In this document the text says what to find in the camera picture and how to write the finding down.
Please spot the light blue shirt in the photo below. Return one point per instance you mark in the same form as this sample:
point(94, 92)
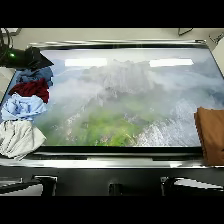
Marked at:
point(23, 106)

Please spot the brown garment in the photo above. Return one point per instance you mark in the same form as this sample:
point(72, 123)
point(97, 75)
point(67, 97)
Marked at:
point(211, 133)

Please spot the blue garment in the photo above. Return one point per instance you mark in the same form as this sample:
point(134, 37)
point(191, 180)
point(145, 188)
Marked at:
point(37, 74)

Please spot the white garment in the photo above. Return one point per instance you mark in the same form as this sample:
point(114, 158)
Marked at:
point(18, 137)

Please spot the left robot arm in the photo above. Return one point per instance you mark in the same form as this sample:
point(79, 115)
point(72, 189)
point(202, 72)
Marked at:
point(46, 185)

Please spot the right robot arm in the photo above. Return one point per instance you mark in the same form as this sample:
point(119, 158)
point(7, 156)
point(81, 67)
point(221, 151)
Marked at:
point(186, 185)

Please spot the dark red garment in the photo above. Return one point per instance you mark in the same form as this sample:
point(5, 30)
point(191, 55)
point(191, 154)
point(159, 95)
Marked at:
point(33, 89)

